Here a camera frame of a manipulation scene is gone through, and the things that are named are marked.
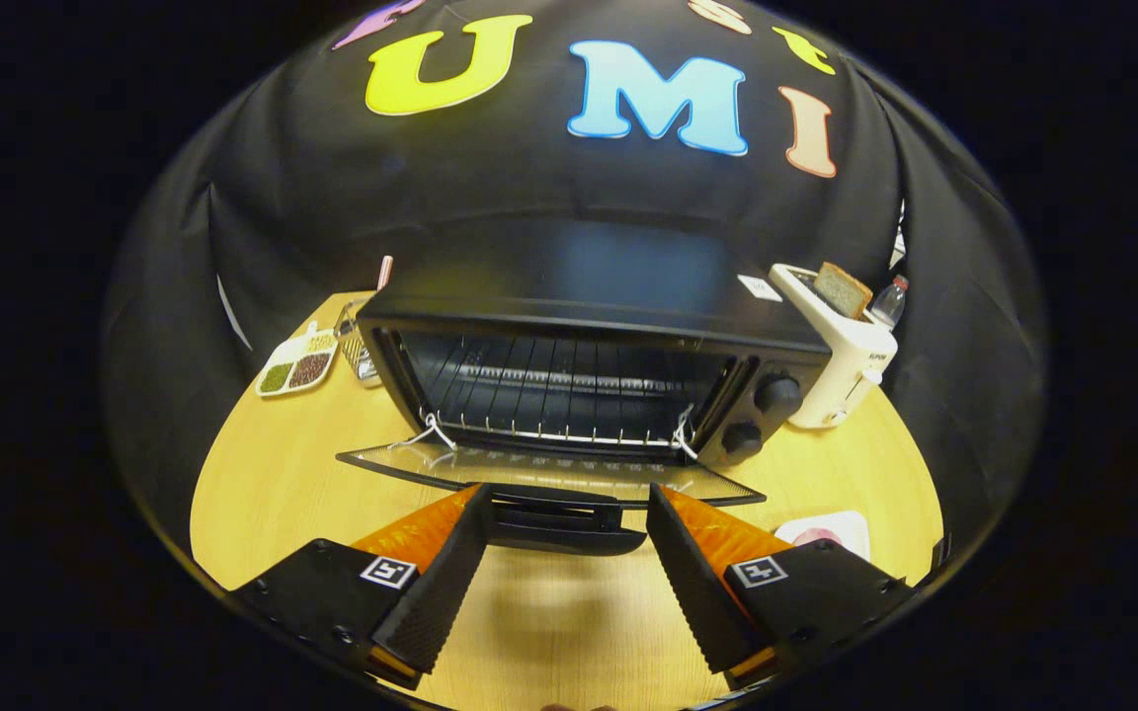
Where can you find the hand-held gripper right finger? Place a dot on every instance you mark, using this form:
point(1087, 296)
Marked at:
point(692, 583)

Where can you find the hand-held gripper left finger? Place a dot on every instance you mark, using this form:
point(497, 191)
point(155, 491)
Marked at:
point(446, 583)

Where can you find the pink ham slice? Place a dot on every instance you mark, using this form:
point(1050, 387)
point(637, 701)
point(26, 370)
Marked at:
point(808, 536)

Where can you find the white rectangular plate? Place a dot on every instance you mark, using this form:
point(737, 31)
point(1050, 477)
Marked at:
point(851, 528)

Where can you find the black toaster oven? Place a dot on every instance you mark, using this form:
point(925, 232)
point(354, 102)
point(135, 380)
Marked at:
point(579, 286)

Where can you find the white pop-up toaster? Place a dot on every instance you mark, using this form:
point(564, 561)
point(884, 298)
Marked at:
point(846, 375)

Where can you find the clear glass cup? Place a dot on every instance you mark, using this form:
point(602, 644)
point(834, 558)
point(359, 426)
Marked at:
point(357, 351)

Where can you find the black table clamp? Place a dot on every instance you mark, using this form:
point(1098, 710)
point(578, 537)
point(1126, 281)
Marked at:
point(942, 553)

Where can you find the white divided bean dish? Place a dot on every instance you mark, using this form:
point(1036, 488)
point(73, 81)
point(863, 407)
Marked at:
point(292, 373)

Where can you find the pink straw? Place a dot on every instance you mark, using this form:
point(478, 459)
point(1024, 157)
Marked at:
point(384, 272)

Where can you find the brown bread slice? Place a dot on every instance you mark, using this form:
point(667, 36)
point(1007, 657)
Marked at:
point(841, 291)

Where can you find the clear plastic water bottle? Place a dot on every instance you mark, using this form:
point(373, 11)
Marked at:
point(890, 308)

